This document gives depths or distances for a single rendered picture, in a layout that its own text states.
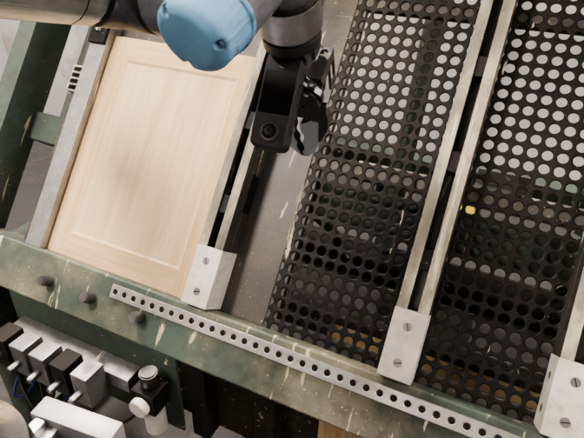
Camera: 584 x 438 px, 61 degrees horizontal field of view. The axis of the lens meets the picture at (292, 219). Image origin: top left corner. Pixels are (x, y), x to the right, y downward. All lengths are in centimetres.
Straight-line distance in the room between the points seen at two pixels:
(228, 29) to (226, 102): 72
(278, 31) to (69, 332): 95
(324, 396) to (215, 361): 24
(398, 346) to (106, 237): 72
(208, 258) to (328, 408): 38
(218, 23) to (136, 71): 90
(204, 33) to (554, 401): 76
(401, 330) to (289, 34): 56
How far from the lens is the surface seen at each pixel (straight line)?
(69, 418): 82
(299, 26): 57
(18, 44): 158
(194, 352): 108
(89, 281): 123
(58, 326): 134
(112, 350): 124
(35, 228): 137
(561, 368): 93
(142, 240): 119
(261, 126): 60
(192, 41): 46
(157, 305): 111
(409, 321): 91
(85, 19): 52
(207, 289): 103
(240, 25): 46
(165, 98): 125
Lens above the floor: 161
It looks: 32 degrees down
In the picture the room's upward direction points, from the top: 2 degrees clockwise
